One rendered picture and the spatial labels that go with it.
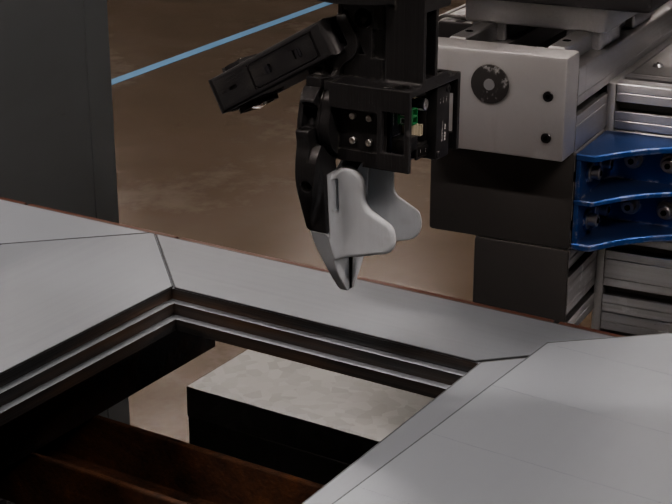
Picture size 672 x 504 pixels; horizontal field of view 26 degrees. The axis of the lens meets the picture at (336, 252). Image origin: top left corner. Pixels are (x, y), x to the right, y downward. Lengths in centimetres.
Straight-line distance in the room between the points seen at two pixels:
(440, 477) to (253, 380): 52
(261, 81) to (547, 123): 35
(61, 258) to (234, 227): 263
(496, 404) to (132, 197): 320
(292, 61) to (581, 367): 28
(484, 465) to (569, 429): 7
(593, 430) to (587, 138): 45
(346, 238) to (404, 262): 262
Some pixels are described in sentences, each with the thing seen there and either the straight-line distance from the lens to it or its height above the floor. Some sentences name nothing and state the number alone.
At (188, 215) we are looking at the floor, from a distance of 392.
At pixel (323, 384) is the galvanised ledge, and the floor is 68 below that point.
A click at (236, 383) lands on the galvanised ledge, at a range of 135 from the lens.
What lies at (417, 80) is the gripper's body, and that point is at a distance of 91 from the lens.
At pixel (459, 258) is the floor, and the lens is 361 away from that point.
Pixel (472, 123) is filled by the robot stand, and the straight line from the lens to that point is 126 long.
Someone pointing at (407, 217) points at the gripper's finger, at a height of 94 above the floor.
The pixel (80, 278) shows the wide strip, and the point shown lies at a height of 84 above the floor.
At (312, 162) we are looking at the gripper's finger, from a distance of 93.
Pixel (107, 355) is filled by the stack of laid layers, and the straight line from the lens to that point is 107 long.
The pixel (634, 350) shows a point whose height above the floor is 84.
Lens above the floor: 126
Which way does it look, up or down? 20 degrees down
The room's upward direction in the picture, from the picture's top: straight up
